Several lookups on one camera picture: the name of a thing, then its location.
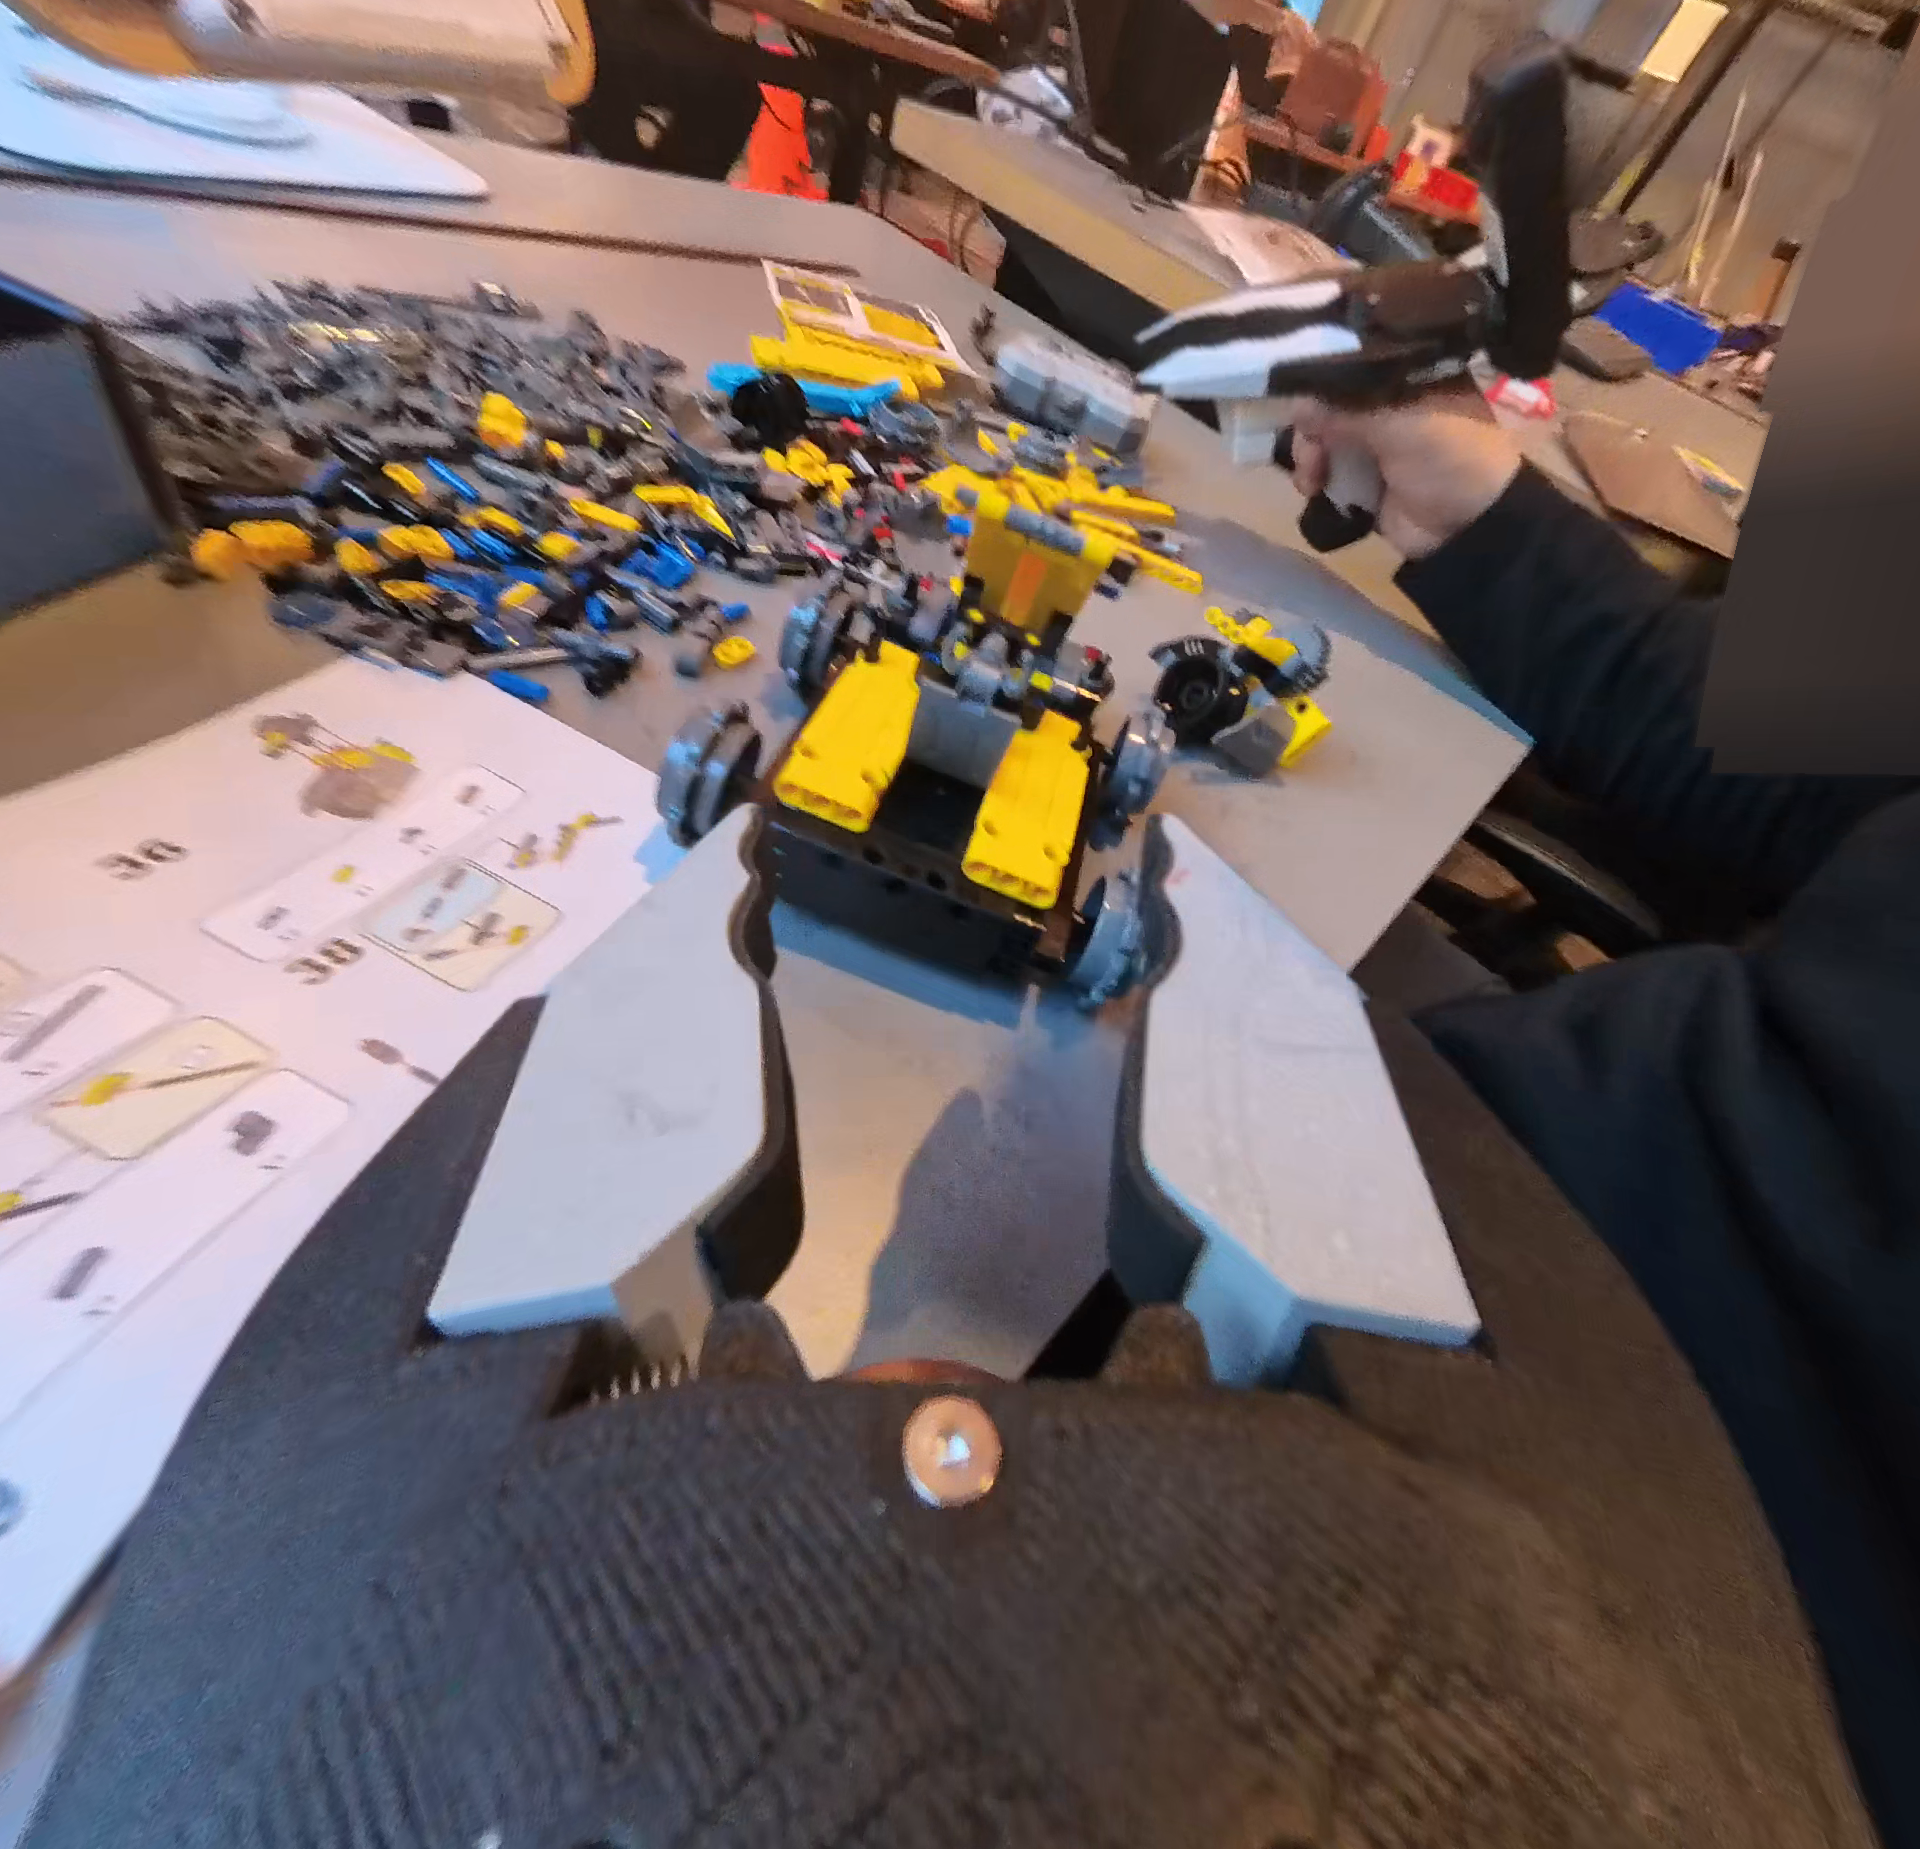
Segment sticker sheet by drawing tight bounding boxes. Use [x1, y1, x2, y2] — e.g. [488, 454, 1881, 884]
[762, 259, 962, 358]

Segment blue kit box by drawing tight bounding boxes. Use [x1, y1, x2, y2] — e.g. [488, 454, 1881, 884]
[0, 272, 174, 621]

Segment black handle device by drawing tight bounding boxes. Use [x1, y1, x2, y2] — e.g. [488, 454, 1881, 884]
[1305, 169, 1441, 269]

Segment spread of yellow beams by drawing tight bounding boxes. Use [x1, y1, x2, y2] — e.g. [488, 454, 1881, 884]
[901, 432, 1208, 598]

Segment blue brick separator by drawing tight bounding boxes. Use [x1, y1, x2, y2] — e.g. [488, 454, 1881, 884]
[709, 361, 902, 419]

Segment white stand base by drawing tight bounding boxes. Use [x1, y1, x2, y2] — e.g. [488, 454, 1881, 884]
[0, 20, 488, 201]

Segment grey desk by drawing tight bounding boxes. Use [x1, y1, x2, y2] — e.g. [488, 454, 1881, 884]
[0, 133, 1532, 1716]

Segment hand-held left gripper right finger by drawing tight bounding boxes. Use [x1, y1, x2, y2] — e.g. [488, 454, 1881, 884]
[1111, 815, 1485, 1388]

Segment person's right forearm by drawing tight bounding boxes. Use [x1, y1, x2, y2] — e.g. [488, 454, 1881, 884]
[1396, 459, 1875, 845]

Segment blue bin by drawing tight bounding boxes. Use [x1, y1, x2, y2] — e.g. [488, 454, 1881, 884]
[1592, 281, 1724, 377]

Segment yellow brick vehicle model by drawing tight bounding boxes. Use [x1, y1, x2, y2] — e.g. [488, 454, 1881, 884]
[654, 496, 1178, 1011]

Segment neighbouring grey table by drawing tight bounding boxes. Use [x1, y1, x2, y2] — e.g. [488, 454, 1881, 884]
[892, 96, 1351, 350]

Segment pile of small connector pieces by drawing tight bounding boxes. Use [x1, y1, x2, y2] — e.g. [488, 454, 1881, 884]
[186, 394, 760, 696]

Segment pile of grey track links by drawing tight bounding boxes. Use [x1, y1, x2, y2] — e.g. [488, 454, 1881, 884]
[111, 281, 721, 456]

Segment white instruction booklet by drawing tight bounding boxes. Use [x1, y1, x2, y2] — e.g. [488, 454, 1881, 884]
[0, 660, 690, 1670]

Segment person's right hand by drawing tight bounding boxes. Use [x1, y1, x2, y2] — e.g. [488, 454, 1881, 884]
[1289, 386, 1524, 564]

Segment pile of black red pieces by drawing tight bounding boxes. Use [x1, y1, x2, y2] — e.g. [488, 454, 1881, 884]
[750, 425, 962, 576]

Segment stack of yellow panels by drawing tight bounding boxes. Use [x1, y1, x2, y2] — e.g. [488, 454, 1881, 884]
[750, 295, 948, 394]

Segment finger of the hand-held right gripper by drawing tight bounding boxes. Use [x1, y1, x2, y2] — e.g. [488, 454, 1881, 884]
[1129, 272, 1362, 377]
[1157, 330, 1362, 402]

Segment grey battery box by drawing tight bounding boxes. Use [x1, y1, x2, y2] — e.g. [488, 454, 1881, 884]
[991, 335, 1155, 449]

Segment yellow brick wheel subassembly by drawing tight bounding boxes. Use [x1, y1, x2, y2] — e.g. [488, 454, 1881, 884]
[1151, 604, 1336, 775]

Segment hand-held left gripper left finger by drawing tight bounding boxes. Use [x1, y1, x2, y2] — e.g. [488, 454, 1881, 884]
[424, 805, 807, 1348]

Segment black monitor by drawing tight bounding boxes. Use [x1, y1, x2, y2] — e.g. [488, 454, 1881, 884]
[1050, 0, 1232, 194]

